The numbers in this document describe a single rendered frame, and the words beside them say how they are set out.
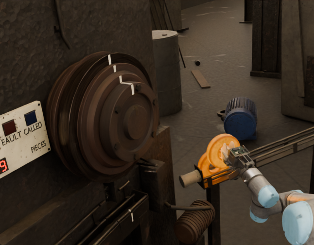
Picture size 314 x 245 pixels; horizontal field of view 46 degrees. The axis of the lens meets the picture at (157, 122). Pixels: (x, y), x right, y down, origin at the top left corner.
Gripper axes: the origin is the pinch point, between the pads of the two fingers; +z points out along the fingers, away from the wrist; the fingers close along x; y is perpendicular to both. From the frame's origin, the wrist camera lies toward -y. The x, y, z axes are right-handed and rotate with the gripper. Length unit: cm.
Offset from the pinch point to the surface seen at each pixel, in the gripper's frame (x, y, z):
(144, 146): 39.9, 18.7, -7.5
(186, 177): 14.8, -17.0, 3.8
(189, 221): 19.5, -29.8, -11.1
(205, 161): 5.2, -11.3, 5.0
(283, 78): -169, -82, 152
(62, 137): 68, 32, -8
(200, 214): 12.0, -31.2, -7.9
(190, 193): -23, -104, 63
